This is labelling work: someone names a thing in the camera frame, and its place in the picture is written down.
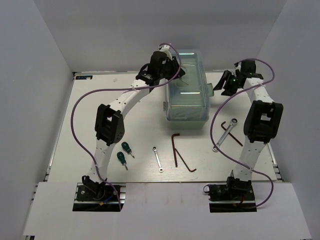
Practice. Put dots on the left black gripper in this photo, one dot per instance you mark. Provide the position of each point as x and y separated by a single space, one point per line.
175 65

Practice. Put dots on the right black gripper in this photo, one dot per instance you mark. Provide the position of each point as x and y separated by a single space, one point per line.
226 75

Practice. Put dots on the green plastic toolbox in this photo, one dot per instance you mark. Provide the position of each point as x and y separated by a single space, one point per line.
187 98

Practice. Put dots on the large silver ratchet wrench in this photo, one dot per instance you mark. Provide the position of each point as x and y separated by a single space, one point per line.
232 124

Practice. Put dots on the green stubby screwdriver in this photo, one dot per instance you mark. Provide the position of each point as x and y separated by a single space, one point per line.
121 157
125 146

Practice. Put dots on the small silver wrench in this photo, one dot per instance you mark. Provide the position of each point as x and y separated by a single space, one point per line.
161 170

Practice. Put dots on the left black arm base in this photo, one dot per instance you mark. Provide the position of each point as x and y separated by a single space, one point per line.
91 196

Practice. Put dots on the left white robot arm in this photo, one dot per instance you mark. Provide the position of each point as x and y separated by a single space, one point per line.
109 123

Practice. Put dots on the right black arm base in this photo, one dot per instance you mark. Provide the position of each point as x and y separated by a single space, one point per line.
234 196

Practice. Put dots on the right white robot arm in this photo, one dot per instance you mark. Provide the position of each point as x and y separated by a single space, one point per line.
260 126

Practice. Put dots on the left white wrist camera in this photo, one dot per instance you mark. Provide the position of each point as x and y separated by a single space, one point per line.
166 48

